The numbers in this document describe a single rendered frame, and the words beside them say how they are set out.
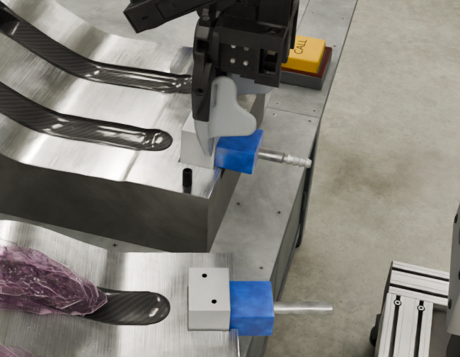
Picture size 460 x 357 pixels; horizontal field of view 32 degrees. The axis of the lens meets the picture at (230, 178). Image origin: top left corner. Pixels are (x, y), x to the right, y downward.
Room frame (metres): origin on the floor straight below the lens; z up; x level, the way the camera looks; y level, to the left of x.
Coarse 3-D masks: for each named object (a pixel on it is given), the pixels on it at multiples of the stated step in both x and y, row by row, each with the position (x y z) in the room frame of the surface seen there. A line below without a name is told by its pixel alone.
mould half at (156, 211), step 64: (0, 0) 0.86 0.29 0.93; (0, 64) 0.75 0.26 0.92; (128, 64) 0.81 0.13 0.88; (192, 64) 0.81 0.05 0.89; (0, 128) 0.66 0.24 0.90; (256, 128) 0.80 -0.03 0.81; (0, 192) 0.63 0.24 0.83; (64, 192) 0.62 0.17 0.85; (128, 192) 0.60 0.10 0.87; (192, 192) 0.59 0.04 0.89
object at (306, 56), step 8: (296, 40) 0.97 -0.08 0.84; (304, 40) 0.97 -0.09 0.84; (312, 40) 0.97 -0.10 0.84; (320, 40) 0.97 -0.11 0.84; (296, 48) 0.95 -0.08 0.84; (304, 48) 0.95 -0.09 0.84; (312, 48) 0.95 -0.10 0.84; (320, 48) 0.95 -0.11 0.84; (296, 56) 0.93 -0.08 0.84; (304, 56) 0.93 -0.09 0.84; (312, 56) 0.93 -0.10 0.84; (320, 56) 0.93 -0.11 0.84; (288, 64) 0.93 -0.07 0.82; (296, 64) 0.92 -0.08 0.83; (304, 64) 0.92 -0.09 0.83; (312, 64) 0.92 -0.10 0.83
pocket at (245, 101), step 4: (240, 96) 0.78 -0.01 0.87; (244, 96) 0.78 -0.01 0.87; (248, 96) 0.78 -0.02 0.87; (252, 96) 0.78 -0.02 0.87; (240, 100) 0.78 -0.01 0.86; (244, 100) 0.78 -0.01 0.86; (248, 100) 0.78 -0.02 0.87; (252, 100) 0.77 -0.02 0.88; (240, 104) 0.78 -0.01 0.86; (244, 104) 0.78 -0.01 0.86; (248, 104) 0.76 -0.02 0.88; (252, 104) 0.76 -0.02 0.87; (248, 108) 0.75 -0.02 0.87; (248, 112) 0.75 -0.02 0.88
